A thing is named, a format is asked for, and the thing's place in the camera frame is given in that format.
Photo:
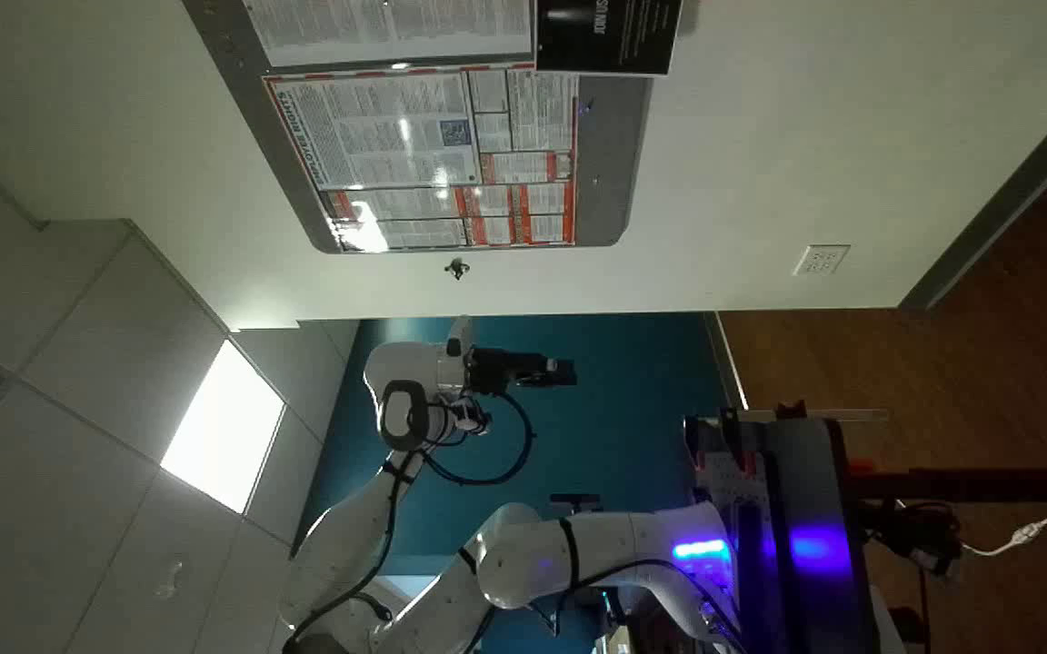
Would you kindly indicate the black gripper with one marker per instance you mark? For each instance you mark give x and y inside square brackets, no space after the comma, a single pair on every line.
[508,368]

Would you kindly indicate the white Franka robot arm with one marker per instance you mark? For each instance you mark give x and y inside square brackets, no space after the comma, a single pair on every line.
[524,551]

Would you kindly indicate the red-bordered sheet with glare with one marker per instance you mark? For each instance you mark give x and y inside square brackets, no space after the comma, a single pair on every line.
[409,218]

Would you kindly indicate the column of small red-bordered notices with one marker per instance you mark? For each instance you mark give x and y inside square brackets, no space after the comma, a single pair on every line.
[529,159]

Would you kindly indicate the black microwave oven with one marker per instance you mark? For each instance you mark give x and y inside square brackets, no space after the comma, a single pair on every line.
[608,34]

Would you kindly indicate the bright ceiling light panel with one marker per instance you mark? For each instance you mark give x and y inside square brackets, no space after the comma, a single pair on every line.
[222,428]

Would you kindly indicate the large white text poster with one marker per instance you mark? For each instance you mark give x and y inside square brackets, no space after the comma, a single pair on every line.
[389,32]

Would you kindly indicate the black stand pole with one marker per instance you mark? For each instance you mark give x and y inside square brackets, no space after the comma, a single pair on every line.
[982,483]

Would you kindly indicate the ceiling sprinkler head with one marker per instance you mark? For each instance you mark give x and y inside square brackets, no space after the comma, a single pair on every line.
[169,581]

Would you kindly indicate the small black T-shaped bracket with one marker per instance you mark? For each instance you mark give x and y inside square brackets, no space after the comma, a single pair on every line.
[577,498]

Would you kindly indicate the small black wall fixture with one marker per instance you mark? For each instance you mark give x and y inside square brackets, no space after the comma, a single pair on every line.
[456,265]

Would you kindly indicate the white wall outlet plate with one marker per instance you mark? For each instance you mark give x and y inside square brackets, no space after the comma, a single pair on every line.
[818,260]

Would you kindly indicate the black camera on stand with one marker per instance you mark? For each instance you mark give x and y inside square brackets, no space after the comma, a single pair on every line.
[920,535]

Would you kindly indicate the grey door frame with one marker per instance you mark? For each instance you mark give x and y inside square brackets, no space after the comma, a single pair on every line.
[1007,187]

